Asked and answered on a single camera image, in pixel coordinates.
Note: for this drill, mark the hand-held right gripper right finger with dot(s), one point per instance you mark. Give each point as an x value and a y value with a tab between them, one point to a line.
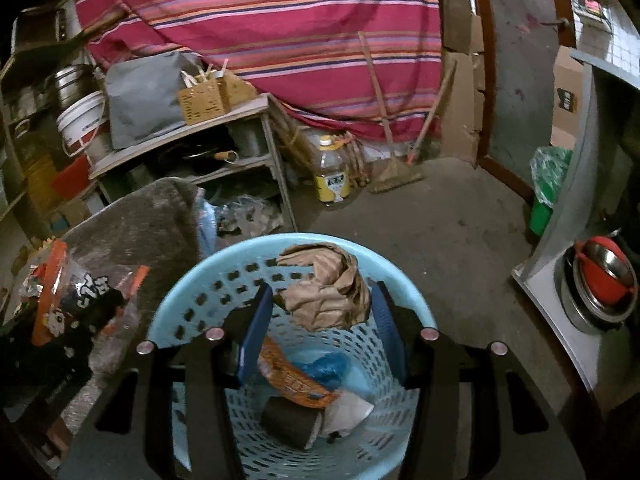
387	325

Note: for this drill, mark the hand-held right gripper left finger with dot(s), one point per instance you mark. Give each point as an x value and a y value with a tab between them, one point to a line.
252	330

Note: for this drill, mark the clear orange-edged snack bag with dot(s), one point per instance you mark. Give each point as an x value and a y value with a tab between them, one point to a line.
47	320

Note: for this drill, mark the orange printed wrapper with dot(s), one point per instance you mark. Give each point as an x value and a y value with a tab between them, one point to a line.
295	382

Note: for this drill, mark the light blue plastic basket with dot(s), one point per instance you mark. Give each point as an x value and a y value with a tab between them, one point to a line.
220	270

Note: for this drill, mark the brown paper bag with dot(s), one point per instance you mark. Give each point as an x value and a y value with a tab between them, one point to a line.
325	290

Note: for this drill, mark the blue plastic bag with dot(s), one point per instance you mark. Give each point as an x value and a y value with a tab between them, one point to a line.
325	367

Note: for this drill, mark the white paper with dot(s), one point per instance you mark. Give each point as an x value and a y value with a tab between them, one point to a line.
347	410

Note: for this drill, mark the black paper cup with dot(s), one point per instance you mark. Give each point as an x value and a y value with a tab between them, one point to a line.
287	420

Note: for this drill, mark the crumpled plastic bags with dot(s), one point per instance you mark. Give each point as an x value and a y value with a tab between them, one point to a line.
245	215

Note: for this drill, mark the straw broom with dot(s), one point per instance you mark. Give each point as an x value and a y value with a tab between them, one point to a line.
397	177

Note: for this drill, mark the yellow-capped oil bottle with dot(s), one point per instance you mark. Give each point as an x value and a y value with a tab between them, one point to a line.
331	175

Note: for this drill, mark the grey cabinet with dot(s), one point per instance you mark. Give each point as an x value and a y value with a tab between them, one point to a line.
565	260

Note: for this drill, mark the amber oil jug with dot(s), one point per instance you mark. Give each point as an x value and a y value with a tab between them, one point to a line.
42	182

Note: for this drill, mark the red plastic basket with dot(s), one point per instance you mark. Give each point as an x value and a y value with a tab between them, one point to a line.
70	184

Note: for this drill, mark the green lined waste bin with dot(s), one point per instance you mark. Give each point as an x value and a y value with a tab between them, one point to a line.
547	185

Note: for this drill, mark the low wooden table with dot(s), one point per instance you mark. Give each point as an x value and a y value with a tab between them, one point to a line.
235	112

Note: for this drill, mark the stack of cardboard sheets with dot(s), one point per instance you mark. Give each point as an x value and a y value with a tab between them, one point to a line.
460	110

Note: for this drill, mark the woven utensil box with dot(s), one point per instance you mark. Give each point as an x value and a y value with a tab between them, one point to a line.
205	102

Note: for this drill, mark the white plastic bucket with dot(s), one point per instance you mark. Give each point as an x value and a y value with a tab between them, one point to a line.
80	125

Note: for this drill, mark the bundle of wooden chopsticks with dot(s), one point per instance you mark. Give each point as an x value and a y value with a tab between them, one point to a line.
205	72

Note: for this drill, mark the dark shelf unit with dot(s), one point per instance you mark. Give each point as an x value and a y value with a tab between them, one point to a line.
30	110

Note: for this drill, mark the brown cardboard box dark label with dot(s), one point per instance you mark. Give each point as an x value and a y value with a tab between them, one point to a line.
567	125

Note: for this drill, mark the wooden framed door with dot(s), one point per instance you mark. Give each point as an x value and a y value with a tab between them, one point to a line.
515	85

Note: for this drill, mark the red striped cloth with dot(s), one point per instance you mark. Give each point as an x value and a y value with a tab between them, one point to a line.
275	35

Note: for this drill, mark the toaster oven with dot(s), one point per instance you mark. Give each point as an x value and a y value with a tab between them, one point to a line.
37	30

